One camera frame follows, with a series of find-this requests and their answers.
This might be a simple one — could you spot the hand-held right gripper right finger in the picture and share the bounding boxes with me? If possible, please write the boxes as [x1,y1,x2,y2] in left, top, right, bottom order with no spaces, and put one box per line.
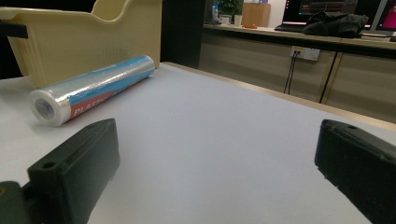
[314,119,396,224]

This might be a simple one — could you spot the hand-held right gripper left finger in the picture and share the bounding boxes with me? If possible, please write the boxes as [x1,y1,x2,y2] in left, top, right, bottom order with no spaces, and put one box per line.
[27,118,120,224]

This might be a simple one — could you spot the plastic wrap roll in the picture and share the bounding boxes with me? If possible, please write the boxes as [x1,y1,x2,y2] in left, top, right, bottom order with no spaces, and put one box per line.
[28,54,156,128]

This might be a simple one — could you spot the cream plastic basket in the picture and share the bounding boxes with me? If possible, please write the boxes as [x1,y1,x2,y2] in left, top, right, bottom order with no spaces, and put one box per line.
[0,0,163,90]

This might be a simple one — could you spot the long beige desk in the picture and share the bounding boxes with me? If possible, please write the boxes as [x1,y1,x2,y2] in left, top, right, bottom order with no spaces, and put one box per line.
[199,23,396,124]

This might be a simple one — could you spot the dark cloth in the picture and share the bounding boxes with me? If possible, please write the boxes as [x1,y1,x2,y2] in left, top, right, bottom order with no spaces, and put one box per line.
[301,11,370,39]

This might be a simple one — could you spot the computer monitor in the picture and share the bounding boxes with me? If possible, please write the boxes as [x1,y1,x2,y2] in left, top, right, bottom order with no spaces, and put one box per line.
[281,0,389,30]
[375,0,396,33]

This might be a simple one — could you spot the black keyboard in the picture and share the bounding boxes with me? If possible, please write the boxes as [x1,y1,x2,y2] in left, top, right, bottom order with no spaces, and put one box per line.
[274,24,307,33]

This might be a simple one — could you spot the black bar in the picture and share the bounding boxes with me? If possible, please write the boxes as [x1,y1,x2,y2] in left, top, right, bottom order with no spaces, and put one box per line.
[0,20,29,40]

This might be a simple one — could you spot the brown cardboard box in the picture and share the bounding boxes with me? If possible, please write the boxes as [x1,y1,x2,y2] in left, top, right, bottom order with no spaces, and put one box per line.
[241,2,272,28]

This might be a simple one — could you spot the potted green plant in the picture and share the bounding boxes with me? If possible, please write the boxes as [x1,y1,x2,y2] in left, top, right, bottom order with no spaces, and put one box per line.
[217,0,244,25]

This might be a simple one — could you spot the black cable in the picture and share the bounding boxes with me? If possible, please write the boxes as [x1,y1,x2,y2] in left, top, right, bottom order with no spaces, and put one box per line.
[283,50,300,95]
[318,51,340,105]

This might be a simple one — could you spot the white wall socket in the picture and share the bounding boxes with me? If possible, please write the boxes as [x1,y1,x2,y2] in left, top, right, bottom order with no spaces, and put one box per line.
[290,45,321,62]

